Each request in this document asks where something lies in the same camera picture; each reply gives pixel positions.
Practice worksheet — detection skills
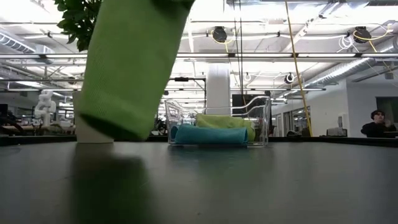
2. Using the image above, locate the clear plastic bin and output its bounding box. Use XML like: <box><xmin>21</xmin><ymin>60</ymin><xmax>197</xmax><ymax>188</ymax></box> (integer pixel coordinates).
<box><xmin>164</xmin><ymin>95</ymin><xmax>272</xmax><ymax>147</ymax></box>

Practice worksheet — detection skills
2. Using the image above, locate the green microfiber towel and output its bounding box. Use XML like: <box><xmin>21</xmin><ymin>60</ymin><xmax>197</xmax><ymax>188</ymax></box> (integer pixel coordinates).
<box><xmin>76</xmin><ymin>0</ymin><xmax>197</xmax><ymax>142</ymax></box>

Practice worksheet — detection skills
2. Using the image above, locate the black metal frame rig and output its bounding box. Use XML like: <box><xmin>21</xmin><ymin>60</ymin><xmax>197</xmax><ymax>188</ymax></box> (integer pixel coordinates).
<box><xmin>167</xmin><ymin>77</ymin><xmax>207</xmax><ymax>110</ymax></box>

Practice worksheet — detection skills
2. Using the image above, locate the person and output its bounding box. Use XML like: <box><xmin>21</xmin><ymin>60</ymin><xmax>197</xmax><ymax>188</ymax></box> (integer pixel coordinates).
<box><xmin>360</xmin><ymin>109</ymin><xmax>398</xmax><ymax>139</ymax></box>

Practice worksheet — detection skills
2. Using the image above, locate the yellow-green microfiber towel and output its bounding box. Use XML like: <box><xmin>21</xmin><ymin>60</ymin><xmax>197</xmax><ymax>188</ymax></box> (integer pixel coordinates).
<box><xmin>195</xmin><ymin>113</ymin><xmax>257</xmax><ymax>142</ymax></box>

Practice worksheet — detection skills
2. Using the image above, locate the black ceiling cable reel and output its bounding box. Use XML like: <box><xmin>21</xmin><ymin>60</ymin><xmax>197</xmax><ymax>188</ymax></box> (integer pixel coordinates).
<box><xmin>353</xmin><ymin>26</ymin><xmax>373</xmax><ymax>44</ymax></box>
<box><xmin>212</xmin><ymin>26</ymin><xmax>228</xmax><ymax>44</ymax></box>

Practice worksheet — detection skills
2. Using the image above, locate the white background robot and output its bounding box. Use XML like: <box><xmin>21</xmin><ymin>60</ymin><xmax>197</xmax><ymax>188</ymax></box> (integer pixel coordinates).
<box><xmin>33</xmin><ymin>89</ymin><xmax>57</xmax><ymax>128</ymax></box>

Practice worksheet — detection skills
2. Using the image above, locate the black power cable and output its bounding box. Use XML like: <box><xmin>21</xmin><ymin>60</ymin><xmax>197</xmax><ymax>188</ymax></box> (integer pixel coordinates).
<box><xmin>233</xmin><ymin>0</ymin><xmax>247</xmax><ymax>108</ymax></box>

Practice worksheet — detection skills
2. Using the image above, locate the grey door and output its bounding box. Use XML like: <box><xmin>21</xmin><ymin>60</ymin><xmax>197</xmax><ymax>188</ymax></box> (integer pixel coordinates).
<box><xmin>375</xmin><ymin>96</ymin><xmax>398</xmax><ymax>124</ymax></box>

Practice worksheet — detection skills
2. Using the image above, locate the white plant pot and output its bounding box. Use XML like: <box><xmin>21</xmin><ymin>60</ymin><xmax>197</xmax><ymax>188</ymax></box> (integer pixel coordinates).
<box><xmin>72</xmin><ymin>90</ymin><xmax>115</xmax><ymax>144</ymax></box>

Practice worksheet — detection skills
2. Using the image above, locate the blue microfiber towel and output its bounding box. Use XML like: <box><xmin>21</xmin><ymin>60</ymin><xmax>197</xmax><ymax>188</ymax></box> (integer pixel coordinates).
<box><xmin>170</xmin><ymin>123</ymin><xmax>249</xmax><ymax>146</ymax></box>

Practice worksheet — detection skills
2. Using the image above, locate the green leafy plant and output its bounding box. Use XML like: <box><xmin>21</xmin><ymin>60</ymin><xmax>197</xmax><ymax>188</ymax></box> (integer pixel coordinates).
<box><xmin>53</xmin><ymin>0</ymin><xmax>103</xmax><ymax>53</ymax></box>

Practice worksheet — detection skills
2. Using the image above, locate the white building column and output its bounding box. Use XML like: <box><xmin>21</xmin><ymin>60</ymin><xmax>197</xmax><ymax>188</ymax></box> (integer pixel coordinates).
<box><xmin>206</xmin><ymin>63</ymin><xmax>232</xmax><ymax>115</ymax></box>

